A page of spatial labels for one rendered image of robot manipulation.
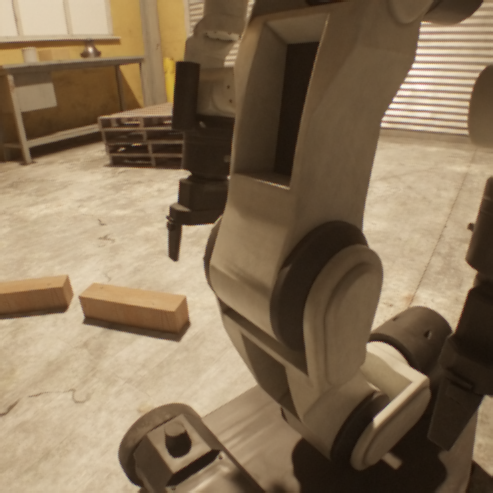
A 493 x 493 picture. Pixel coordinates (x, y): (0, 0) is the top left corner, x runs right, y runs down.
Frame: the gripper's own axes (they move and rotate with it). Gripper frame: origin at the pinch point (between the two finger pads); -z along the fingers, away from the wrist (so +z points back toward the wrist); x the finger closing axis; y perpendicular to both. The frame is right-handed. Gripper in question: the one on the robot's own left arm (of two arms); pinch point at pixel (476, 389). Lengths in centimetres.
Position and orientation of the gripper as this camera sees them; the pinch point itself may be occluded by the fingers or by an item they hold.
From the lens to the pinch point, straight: 38.9
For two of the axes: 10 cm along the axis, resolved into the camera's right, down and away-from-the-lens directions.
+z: 1.1, -9.4, -3.2
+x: -7.8, 1.1, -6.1
